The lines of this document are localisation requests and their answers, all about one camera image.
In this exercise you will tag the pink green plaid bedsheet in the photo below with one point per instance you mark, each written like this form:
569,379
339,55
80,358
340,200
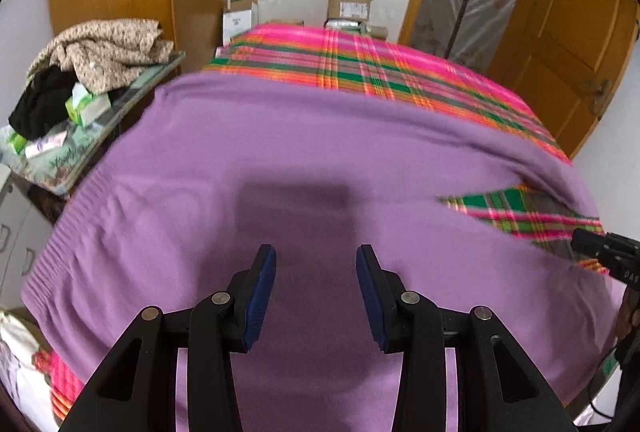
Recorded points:
425,77

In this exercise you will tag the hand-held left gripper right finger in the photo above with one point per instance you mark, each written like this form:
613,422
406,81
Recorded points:
372,297

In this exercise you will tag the green tissue pack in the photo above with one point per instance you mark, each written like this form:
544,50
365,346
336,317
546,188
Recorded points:
16,144
87,107

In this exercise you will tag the black garment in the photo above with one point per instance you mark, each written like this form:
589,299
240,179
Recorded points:
40,102

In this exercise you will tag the purple knit sweater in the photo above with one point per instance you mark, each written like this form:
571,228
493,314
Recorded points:
300,152

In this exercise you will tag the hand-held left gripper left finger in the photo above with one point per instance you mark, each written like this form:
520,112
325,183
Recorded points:
260,297

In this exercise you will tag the grey drawer cabinet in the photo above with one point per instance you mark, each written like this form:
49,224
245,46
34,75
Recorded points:
15,232

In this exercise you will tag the person's right hand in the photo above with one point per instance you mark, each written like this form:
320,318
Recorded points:
624,317

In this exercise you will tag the white rose print bedding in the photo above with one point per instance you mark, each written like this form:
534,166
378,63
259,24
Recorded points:
22,362

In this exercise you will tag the low cardboard box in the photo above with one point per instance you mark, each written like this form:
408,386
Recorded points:
284,22

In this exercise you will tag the white cardboard box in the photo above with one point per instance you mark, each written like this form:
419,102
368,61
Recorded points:
239,22

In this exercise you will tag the wooden door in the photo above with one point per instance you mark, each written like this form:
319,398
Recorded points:
560,12

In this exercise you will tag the white tube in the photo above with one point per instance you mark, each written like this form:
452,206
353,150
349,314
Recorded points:
45,144

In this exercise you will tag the beige floral cloth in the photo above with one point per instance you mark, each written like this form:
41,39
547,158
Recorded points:
100,47

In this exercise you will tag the folding table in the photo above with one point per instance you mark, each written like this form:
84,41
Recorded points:
65,167

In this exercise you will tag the brown cardboard box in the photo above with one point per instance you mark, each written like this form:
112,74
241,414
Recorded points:
350,2

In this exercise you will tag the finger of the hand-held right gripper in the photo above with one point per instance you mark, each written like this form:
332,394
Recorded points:
590,243

